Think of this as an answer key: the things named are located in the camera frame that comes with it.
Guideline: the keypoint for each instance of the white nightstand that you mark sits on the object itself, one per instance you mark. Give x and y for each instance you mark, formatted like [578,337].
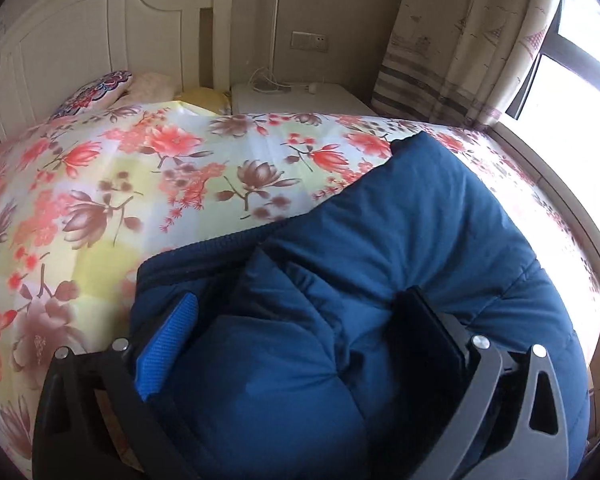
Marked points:
[300,102]

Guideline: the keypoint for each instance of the floral bed sheet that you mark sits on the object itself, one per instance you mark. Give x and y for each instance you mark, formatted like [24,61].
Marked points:
[130,185]

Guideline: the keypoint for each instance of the white wall socket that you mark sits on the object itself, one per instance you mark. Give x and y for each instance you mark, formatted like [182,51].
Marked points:
[317,41]

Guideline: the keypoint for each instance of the window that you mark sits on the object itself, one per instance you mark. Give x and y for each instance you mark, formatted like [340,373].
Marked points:
[580,85]

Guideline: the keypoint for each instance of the yellow pillow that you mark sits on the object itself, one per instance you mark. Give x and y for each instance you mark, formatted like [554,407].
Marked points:
[202,97]

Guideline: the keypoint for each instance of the silver lamp pole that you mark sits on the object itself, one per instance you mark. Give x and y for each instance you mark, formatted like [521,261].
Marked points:
[276,30]

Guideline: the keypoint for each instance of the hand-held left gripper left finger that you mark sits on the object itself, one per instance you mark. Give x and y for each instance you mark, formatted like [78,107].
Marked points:
[167,345]

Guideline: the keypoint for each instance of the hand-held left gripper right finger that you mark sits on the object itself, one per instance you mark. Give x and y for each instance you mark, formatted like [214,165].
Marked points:
[430,335]

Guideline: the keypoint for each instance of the printed beige curtain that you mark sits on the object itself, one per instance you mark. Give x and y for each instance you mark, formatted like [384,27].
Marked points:
[455,40]

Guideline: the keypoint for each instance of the beige window sill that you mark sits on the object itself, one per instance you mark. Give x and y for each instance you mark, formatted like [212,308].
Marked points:
[565,195]

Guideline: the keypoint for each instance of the blue down jacket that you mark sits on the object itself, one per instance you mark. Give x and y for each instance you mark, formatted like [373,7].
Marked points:
[380,220]

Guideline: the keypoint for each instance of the white wooden headboard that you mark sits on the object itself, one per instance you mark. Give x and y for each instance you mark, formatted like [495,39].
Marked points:
[70,45]

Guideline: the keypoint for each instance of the cream pillow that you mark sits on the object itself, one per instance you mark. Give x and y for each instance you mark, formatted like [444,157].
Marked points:
[152,87]

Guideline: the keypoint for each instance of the patterned red blue cushion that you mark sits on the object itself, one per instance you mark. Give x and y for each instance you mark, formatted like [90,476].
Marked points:
[92,95]

